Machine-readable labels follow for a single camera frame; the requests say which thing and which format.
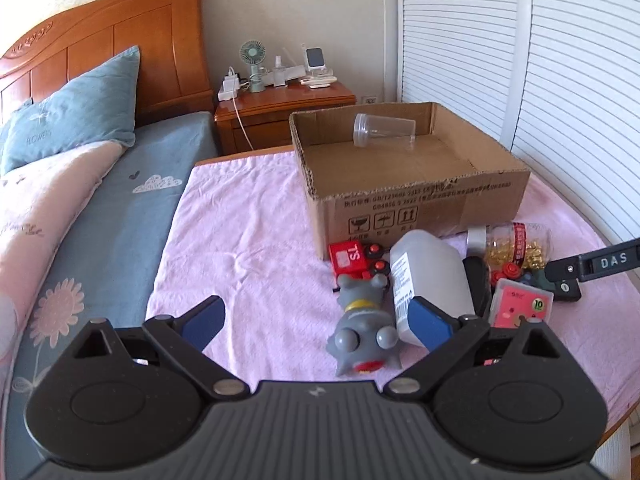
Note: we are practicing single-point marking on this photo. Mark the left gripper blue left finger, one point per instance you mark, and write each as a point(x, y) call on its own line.
point(179, 342)

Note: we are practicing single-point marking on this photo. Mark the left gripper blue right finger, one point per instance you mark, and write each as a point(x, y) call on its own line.
point(452, 345)

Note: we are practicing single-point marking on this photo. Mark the red toy train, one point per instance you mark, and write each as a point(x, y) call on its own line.
point(358, 259)

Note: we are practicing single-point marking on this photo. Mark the white smart display device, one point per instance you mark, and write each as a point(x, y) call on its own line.
point(317, 76)

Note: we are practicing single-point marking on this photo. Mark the wooden headboard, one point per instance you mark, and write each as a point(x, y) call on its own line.
point(173, 77)

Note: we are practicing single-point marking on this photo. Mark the small green desk fan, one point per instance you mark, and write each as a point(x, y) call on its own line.
point(252, 53)

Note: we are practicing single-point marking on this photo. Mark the white power strip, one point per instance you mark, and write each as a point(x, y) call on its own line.
point(230, 86)

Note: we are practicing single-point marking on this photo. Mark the wall power outlet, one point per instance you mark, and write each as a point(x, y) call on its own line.
point(369, 98)

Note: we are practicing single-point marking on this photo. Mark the black fidget cube red buttons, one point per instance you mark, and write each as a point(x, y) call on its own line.
point(511, 271)

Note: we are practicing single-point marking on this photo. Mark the blue pillow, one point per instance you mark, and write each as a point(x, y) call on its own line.
point(96, 106)

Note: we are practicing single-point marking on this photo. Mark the capsule bottle silver cap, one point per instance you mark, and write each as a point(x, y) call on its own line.
point(526, 244)

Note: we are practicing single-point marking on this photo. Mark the clear plastic cup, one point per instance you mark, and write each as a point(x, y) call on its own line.
point(391, 133)

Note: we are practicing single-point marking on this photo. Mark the black oval case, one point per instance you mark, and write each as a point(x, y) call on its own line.
point(478, 275)

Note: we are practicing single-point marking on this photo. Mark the wooden nightstand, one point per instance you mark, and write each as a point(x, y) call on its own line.
point(253, 121)

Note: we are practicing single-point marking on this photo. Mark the white frosted plastic container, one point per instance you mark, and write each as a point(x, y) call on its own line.
point(423, 265)

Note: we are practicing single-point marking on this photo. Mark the pink card pack box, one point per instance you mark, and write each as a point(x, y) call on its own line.
point(514, 303)

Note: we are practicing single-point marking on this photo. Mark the pink floral duvet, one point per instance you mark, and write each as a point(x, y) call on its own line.
point(39, 203)

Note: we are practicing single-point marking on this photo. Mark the grey rhino toy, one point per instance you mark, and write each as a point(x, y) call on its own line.
point(365, 338)

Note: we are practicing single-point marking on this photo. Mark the clear spray bottle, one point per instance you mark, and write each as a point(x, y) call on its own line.
point(278, 73)

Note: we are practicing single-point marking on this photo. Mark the white louvered closet door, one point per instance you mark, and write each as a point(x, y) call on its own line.
point(554, 81)

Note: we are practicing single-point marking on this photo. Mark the brown cardboard box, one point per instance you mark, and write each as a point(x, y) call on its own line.
point(455, 176)

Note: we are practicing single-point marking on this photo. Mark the pink table cloth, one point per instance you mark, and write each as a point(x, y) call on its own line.
point(242, 232)

